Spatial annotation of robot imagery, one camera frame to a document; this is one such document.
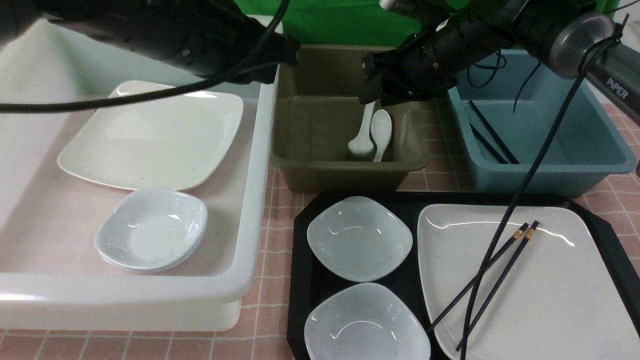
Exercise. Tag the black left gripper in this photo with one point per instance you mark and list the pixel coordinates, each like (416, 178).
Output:
(257, 64)

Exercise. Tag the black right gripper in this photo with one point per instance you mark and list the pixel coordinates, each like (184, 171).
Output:
(422, 65)

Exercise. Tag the white plastic spoon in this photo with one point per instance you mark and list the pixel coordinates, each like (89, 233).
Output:
(361, 145)

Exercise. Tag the white small bowl tray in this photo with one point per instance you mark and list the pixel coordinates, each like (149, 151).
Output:
(359, 240)
(366, 321)

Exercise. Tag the large white square plate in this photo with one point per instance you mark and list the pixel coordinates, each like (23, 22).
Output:
(558, 302)

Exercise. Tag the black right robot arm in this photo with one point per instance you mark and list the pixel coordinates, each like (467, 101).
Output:
(566, 36)

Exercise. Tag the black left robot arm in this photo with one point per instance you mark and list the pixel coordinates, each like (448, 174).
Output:
(202, 37)

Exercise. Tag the white square plate in bin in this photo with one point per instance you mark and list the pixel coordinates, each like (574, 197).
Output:
(174, 143)

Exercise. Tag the green backdrop cloth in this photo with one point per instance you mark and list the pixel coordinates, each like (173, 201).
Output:
(346, 22)

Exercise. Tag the olive green plastic bin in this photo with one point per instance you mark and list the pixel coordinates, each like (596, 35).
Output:
(318, 112)

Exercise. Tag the white spoon in green bin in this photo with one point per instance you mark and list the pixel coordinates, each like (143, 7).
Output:
(381, 130)

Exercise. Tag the black chopstick in blue bin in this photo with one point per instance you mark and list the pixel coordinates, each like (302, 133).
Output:
(509, 155)

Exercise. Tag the blue plastic bin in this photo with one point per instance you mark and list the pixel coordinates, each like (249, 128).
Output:
(521, 102)

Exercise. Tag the black serving tray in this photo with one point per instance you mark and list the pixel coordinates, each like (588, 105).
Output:
(311, 283)

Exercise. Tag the pink checkered tablecloth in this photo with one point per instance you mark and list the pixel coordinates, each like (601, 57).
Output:
(260, 332)

